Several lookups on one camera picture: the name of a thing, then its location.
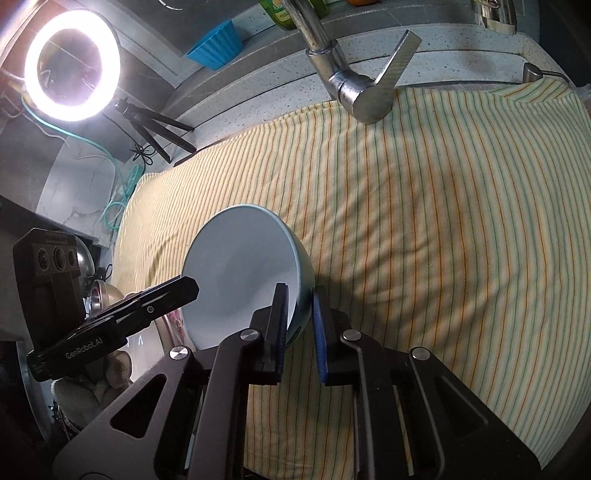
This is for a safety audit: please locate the ring light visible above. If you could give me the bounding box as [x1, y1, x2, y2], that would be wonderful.
[24, 10, 123, 123]

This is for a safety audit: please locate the black mini tripod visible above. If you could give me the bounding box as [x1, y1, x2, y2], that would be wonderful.
[113, 98, 198, 163]

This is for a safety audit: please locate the light green bowl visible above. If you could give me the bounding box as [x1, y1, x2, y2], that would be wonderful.
[181, 204, 317, 350]

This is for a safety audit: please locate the chrome faucet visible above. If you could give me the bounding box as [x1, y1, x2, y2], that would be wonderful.
[279, 0, 423, 125]

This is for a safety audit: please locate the person's left hand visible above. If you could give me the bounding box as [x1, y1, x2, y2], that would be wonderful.
[48, 348, 134, 435]

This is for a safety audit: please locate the green dish soap bottle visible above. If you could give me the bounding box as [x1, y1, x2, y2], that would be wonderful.
[259, 0, 329, 31]

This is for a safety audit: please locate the teal cable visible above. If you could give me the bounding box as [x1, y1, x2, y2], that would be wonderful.
[18, 92, 141, 232]

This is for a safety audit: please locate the steel pan lid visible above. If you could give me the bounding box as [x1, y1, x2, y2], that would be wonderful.
[74, 235, 96, 278]

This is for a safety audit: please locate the blue pleated container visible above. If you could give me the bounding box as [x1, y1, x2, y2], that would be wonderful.
[185, 19, 244, 71]

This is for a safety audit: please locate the large floral plate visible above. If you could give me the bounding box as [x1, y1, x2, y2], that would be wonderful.
[154, 307, 195, 356]

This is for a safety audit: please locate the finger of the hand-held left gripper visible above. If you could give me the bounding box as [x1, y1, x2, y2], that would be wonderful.
[85, 275, 200, 337]

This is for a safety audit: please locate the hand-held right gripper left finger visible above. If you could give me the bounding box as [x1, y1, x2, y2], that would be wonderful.
[53, 282, 289, 480]

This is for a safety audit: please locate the yellow striped cloth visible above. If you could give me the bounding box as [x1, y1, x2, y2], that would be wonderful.
[113, 76, 591, 476]

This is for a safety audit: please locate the steel container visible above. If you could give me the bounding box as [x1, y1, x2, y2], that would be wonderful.
[471, 0, 518, 35]

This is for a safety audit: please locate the metal sink fitting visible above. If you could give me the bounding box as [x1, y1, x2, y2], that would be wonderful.
[522, 64, 568, 85]

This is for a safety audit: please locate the steel bowl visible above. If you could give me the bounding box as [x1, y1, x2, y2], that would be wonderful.
[85, 281, 125, 319]

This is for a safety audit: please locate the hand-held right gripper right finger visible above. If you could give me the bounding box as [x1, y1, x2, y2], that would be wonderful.
[311, 285, 541, 480]

